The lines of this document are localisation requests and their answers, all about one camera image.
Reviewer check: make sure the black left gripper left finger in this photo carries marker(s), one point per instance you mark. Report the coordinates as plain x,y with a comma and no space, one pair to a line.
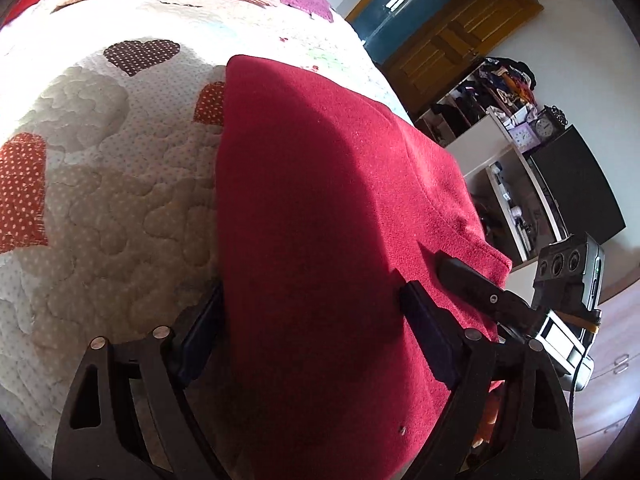
126,415

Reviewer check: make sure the purple alarm clock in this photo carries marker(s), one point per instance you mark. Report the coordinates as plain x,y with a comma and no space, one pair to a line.
524,137

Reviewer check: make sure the black camera box right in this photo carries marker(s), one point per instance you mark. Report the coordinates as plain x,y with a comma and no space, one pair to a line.
569,275

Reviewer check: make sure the dark red fleece garment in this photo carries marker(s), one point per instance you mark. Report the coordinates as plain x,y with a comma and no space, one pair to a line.
327,203

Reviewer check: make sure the wooden door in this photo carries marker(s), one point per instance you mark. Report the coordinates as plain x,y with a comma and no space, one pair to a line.
425,47

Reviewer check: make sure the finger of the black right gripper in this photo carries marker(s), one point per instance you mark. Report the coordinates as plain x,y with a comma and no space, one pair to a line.
502,306

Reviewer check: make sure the cluttered shoe rack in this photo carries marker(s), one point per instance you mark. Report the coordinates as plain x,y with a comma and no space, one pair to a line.
496,86

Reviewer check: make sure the heart patterned quilt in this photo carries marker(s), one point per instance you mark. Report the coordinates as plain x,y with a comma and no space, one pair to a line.
111,88

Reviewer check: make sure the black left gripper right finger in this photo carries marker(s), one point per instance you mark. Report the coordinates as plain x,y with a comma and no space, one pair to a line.
505,417

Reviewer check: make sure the black television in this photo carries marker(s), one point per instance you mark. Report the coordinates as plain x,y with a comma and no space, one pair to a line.
578,187

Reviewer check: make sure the white shelf unit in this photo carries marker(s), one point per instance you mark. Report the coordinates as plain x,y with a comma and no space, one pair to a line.
518,211

